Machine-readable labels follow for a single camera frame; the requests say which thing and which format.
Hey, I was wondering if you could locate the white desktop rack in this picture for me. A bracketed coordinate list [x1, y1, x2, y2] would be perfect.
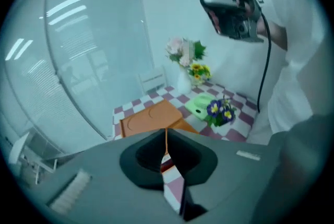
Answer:
[137, 65, 168, 95]

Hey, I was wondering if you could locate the purple pansy flower pot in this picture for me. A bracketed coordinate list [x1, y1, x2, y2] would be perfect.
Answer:
[205, 96, 237, 127]

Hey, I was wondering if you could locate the white vase with pink flowers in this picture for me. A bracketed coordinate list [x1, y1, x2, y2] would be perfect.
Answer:
[165, 37, 207, 95]

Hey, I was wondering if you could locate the small sunflower pot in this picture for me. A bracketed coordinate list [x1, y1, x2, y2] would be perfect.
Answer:
[188, 63, 212, 87]

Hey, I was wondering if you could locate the person's right forearm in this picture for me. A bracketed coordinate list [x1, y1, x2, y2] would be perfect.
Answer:
[255, 17, 288, 51]

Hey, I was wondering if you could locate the person's white shirt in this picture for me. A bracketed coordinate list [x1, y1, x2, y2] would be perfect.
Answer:
[246, 0, 328, 146]

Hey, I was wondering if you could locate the pink checkered tablecloth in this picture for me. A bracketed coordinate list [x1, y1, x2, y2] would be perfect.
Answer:
[112, 81, 259, 215]

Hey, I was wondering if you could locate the white office chair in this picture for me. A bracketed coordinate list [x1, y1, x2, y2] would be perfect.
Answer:
[7, 131, 58, 185]

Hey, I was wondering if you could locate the person's right hand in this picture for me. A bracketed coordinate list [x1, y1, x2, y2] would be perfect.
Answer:
[233, 0, 254, 18]

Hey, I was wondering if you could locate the orange wooden tray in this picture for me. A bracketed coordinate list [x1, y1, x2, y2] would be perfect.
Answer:
[119, 98, 200, 139]

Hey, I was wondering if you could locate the red-capped dark bottle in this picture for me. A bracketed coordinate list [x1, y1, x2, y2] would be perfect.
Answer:
[160, 152, 175, 174]

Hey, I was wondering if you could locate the glass partition with blinds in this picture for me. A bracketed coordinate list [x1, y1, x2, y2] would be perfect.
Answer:
[0, 0, 155, 156]

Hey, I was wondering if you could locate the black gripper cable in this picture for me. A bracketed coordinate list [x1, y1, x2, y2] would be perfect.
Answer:
[256, 11, 272, 114]

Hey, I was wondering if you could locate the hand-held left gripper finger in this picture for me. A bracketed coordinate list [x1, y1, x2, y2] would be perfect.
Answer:
[25, 128, 168, 224]

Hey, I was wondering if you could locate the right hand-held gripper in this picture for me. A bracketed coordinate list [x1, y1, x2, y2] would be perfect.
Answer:
[199, 0, 266, 44]

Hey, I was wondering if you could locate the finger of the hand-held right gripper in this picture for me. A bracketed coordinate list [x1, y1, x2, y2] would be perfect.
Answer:
[165, 127, 288, 221]

